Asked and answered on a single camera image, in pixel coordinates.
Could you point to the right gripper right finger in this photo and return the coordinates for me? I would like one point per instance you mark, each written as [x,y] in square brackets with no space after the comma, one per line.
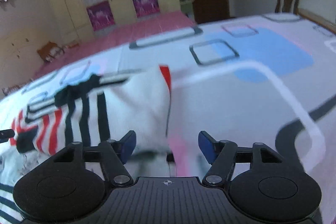
[259,183]

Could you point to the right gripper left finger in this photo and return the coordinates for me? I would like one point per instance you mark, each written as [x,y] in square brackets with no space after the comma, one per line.
[74,183]

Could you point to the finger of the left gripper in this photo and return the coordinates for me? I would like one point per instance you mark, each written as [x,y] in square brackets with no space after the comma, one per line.
[5,135]

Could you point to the striped knit sweater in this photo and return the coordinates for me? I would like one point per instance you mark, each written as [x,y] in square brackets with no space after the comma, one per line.
[95,109]

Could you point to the patterned white bed sheet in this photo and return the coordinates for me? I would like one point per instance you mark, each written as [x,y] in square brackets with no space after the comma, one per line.
[268,79]

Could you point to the lower left purple poster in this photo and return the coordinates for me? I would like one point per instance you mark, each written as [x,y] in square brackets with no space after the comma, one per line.
[100,16]

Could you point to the purple poster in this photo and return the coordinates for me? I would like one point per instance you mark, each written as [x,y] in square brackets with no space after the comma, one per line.
[146,7]
[100,16]

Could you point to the lower right purple poster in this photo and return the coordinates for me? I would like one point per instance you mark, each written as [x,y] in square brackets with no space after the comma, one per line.
[146,7]

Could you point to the pink bed cover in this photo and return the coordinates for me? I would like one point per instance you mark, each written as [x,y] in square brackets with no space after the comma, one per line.
[122,35]

